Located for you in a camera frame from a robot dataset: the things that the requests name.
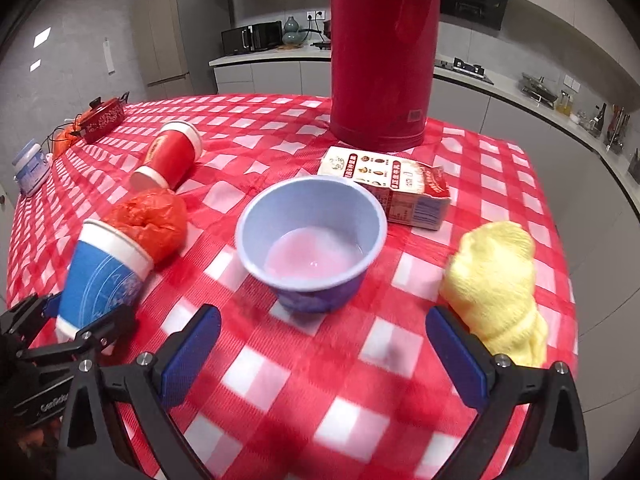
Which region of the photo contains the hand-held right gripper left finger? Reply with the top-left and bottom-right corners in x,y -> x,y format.
57,304 -> 222,480

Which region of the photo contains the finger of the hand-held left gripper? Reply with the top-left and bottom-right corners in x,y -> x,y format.
20,304 -> 137,362
0,294 -> 61,346

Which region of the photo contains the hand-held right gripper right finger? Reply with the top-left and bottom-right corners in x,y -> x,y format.
425,305 -> 590,480

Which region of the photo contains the blue white paper cup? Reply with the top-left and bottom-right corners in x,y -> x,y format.
55,218 -> 155,343

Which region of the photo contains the yellow cloth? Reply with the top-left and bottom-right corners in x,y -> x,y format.
440,221 -> 549,367

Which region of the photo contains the orange plastic bag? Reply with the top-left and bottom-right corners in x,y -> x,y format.
102,187 -> 188,267

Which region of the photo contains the red paper cup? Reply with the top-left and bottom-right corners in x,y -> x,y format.
130,121 -> 203,192

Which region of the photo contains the white red milk carton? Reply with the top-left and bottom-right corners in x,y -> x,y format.
317,146 -> 452,231

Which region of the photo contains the purple bowl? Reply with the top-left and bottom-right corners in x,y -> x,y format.
235,176 -> 389,313

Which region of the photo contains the red checkered tablecloth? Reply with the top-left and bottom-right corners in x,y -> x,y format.
6,92 -> 578,480

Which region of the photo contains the white blue tub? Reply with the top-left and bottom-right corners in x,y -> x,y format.
12,139 -> 53,197

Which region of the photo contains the orange net bag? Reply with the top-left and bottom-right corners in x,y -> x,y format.
52,127 -> 81,158

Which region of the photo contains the small red pot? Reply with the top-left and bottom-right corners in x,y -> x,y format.
75,91 -> 131,144

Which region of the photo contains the kitchen utensil rack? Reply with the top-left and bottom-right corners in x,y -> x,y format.
605,105 -> 631,155

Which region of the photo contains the steel pot with lid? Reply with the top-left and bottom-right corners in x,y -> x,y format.
520,72 -> 558,108

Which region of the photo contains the black gas stove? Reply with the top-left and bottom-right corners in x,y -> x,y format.
434,57 -> 495,85

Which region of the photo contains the beige refrigerator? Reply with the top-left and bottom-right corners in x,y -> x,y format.
131,0 -> 211,98

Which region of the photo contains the red thermos flask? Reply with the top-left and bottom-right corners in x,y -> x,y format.
329,0 -> 442,152

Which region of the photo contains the black microwave oven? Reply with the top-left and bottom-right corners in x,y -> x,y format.
221,21 -> 284,56

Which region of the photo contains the green ceramic vase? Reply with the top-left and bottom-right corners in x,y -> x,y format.
282,15 -> 303,47

